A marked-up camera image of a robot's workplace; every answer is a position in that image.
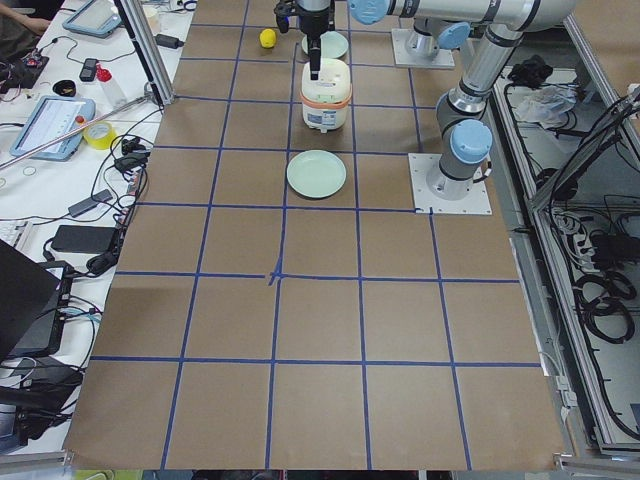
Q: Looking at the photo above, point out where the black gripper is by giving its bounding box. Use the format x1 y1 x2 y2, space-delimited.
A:
274 0 334 81

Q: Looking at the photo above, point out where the white rice cooker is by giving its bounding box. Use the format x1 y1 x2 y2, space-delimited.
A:
300 58 352 133

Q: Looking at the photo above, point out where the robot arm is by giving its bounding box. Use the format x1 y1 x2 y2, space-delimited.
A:
274 0 577 81
427 24 523 201

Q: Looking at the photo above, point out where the green plate near lemon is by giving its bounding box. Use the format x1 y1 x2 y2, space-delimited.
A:
321 31 349 59

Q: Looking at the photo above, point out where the yellow lemon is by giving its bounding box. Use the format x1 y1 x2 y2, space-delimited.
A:
259 28 277 49

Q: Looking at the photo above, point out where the green plate opposite side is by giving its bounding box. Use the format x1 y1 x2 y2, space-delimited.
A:
286 150 347 199

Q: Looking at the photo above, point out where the blue tablet far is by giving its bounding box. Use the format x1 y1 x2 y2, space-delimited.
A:
62 0 121 38

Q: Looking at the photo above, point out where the blue tablet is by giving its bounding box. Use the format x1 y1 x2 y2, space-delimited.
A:
9 95 96 161
62 0 121 38

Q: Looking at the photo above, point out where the yellow tape roll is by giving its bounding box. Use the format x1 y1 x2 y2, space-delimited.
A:
82 121 117 150

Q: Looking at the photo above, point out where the blue tablet near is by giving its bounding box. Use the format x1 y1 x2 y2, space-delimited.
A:
9 95 96 161

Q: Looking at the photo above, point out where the black power adapter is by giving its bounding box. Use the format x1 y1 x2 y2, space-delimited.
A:
51 225 118 254

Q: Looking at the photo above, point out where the black laptop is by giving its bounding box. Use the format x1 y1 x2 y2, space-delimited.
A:
1 242 72 360

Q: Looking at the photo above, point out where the orange rice cooker handle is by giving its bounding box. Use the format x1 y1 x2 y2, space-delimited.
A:
300 91 352 110

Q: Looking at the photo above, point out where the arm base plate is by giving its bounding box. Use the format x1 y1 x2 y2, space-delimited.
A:
391 28 455 70
408 153 492 215

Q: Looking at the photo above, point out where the aluminium frame post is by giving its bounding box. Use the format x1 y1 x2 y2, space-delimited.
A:
114 0 175 107

